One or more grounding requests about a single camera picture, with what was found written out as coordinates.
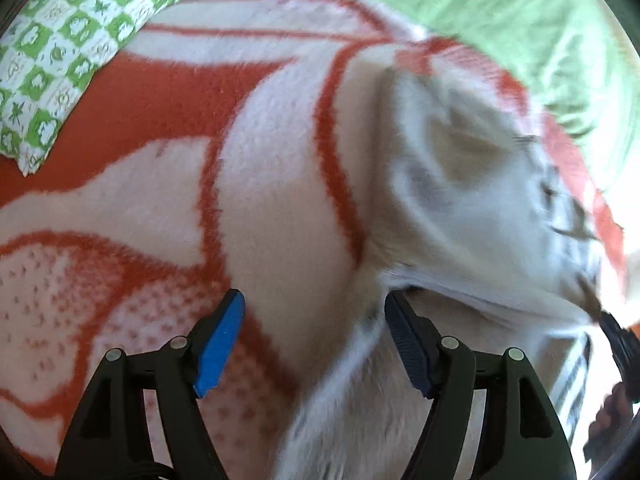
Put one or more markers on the orange and white blanket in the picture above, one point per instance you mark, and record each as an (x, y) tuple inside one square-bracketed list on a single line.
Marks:
[(150, 110)]

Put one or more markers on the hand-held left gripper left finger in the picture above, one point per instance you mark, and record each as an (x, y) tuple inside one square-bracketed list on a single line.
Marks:
[(220, 341)]

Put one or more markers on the white knit sweater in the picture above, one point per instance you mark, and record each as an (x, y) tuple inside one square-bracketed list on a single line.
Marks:
[(475, 210)]

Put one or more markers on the person's right hand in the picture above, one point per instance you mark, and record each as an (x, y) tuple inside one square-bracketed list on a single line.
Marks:
[(607, 417)]

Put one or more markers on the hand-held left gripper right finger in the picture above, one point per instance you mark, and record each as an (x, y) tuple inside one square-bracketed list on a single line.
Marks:
[(406, 342)]

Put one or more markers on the light green duvet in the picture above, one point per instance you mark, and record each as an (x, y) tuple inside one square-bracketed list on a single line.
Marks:
[(500, 10)]

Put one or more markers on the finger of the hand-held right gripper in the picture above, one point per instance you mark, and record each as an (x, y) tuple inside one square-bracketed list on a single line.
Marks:
[(620, 347)]

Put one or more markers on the green checkered pillow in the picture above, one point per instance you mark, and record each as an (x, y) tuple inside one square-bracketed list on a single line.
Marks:
[(75, 35)]

